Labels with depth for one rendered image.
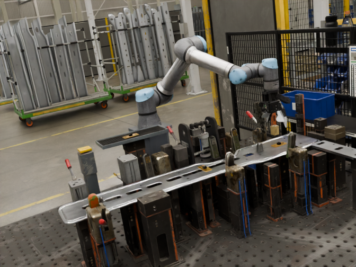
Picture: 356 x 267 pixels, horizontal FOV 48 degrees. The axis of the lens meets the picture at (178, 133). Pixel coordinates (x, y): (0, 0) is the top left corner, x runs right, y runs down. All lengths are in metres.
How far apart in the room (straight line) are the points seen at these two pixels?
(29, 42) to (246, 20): 5.24
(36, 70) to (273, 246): 7.38
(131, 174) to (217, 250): 0.54
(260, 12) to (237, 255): 3.01
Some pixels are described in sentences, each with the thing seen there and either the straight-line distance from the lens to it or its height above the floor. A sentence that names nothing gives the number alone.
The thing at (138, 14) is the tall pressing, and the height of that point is 1.90.
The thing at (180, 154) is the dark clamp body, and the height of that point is 1.05.
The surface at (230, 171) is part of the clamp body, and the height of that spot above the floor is 1.03.
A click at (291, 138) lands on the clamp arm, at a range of 2.03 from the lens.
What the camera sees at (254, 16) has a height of 1.62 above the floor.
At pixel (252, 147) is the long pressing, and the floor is 1.00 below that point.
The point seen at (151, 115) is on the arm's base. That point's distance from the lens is 2.45.
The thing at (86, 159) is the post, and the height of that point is 1.11.
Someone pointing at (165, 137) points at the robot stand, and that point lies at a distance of 2.48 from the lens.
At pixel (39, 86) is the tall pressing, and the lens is 8.74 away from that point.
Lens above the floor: 1.73
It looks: 16 degrees down
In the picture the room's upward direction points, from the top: 8 degrees counter-clockwise
